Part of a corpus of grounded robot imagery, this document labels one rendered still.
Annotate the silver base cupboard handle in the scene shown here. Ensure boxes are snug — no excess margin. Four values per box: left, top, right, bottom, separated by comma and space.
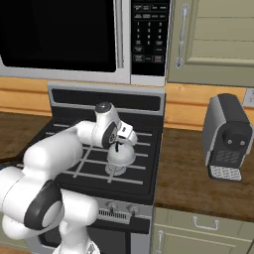
155, 229, 165, 254

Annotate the silver microwave oven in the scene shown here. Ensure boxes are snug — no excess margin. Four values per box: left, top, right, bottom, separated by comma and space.
0, 0, 174, 88

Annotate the white wall socket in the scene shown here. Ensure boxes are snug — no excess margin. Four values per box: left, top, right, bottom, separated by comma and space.
242, 87, 254, 109

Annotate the silver microwave door handle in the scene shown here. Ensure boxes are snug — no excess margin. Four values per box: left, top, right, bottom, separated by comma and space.
113, 0, 125, 69

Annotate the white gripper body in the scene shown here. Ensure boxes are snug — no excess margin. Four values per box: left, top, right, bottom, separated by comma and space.
117, 129, 139, 145

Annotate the beige drawer front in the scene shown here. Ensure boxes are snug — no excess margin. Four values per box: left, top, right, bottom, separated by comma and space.
152, 206, 254, 244

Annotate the beige base cupboard door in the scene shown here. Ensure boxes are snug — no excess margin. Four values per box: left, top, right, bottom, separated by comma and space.
151, 227, 254, 254

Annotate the grey and black coffee machine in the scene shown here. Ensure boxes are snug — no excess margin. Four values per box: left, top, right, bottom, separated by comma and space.
201, 92, 254, 184

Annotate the black microwave door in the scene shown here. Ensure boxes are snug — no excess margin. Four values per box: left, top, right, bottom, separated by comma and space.
0, 0, 132, 85

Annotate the silver drawer handle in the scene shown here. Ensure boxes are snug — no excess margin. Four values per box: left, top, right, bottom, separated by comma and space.
191, 215, 220, 232

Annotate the black oven door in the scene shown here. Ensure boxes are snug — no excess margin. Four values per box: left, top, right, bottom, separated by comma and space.
39, 226, 152, 254

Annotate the silver cupboard door handle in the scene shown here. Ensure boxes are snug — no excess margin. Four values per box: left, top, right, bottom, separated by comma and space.
175, 3, 191, 70

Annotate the beige wall cupboard door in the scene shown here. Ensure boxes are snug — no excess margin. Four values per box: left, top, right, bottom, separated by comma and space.
166, 0, 254, 89

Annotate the silver stove knob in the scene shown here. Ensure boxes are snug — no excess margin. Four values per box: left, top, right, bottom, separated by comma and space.
106, 201, 119, 214
127, 203, 140, 217

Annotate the black and silver stove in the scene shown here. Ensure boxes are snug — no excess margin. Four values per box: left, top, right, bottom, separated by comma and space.
23, 81, 167, 254

